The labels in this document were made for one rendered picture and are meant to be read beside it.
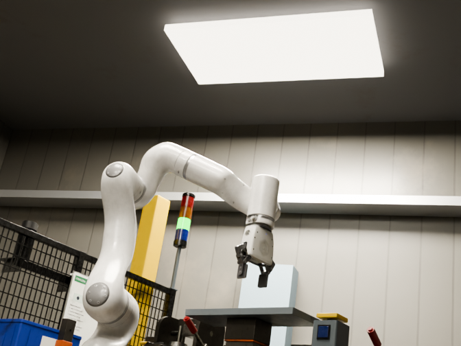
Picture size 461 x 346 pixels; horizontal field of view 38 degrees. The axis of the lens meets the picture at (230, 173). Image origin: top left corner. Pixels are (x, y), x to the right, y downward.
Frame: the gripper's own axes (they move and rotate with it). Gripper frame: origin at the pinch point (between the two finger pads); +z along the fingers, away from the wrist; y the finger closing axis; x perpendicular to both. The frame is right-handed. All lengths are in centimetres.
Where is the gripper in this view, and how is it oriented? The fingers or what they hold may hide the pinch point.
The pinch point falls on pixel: (252, 279)
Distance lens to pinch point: 196.2
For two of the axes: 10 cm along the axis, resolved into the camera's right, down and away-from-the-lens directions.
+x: -7.4, 1.7, 6.6
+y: 6.6, 3.9, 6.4
